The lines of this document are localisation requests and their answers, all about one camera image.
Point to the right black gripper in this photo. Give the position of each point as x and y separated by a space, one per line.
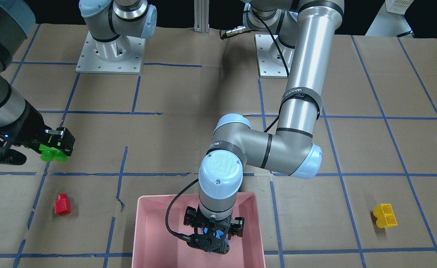
32 128

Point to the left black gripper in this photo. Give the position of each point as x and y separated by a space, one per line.
190 219

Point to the blue toy block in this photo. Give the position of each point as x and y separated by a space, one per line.
218 245

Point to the green toy block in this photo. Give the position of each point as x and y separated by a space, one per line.
58 153

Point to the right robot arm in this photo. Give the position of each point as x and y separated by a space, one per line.
110 23

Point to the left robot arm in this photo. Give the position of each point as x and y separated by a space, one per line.
311 28

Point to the pink plastic box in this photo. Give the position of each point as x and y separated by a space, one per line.
155 247

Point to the red toy block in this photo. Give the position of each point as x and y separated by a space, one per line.
62 205

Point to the yellow toy block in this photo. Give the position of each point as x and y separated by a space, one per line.
385 216

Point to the white plastic basket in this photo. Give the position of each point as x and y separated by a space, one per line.
398 6

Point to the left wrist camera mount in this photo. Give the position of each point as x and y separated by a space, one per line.
198 241

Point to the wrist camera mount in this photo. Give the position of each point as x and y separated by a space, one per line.
10 156
198 241

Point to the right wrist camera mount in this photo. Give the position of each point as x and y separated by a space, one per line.
10 156

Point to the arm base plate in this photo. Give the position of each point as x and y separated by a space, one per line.
269 60
110 63

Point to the silver cable connector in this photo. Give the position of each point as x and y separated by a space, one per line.
229 33

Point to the aluminium frame post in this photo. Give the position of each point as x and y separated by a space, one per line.
201 16

